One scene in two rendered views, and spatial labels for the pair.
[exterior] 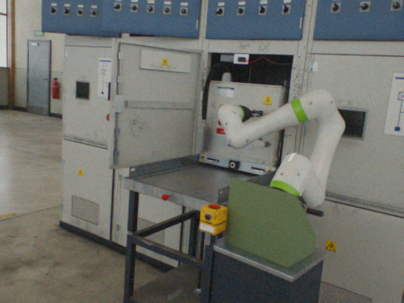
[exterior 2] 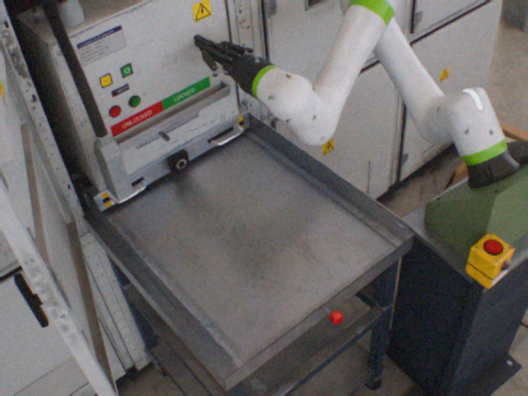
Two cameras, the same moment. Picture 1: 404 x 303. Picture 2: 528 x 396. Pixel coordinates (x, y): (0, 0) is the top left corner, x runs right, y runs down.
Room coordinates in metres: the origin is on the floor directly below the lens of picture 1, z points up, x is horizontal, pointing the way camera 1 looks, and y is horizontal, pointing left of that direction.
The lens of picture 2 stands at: (1.71, 0.97, 2.05)
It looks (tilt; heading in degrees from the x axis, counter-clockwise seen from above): 45 degrees down; 292
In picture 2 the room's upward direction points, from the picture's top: 6 degrees counter-clockwise
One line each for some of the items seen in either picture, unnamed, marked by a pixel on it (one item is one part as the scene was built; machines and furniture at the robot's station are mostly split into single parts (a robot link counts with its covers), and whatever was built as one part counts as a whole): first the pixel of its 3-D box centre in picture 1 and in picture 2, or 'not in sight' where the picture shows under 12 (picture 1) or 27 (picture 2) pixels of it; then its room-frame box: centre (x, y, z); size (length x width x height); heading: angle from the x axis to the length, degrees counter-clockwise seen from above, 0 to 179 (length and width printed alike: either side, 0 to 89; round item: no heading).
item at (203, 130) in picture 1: (202, 137); (112, 166); (2.49, 0.01, 1.04); 0.08 x 0.05 x 0.17; 146
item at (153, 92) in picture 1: (157, 106); (32, 202); (2.48, 0.31, 1.21); 0.63 x 0.07 x 0.74; 129
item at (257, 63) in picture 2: (239, 115); (259, 79); (2.14, -0.17, 1.23); 0.09 x 0.06 x 0.12; 57
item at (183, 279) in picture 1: (202, 244); (253, 307); (2.18, -0.04, 0.46); 0.64 x 0.58 x 0.66; 146
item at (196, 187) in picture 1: (207, 184); (240, 232); (2.18, -0.04, 0.82); 0.68 x 0.62 x 0.06; 146
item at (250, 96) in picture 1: (239, 124); (158, 87); (2.43, -0.20, 1.15); 0.48 x 0.01 x 0.48; 56
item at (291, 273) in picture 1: (268, 249); (485, 222); (1.53, -0.29, 0.74); 0.37 x 0.32 x 0.02; 52
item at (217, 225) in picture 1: (213, 218); (489, 260); (1.53, -0.06, 0.85); 0.08 x 0.08 x 0.10; 56
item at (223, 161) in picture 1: (236, 163); (172, 156); (2.45, -0.21, 0.89); 0.54 x 0.05 x 0.06; 56
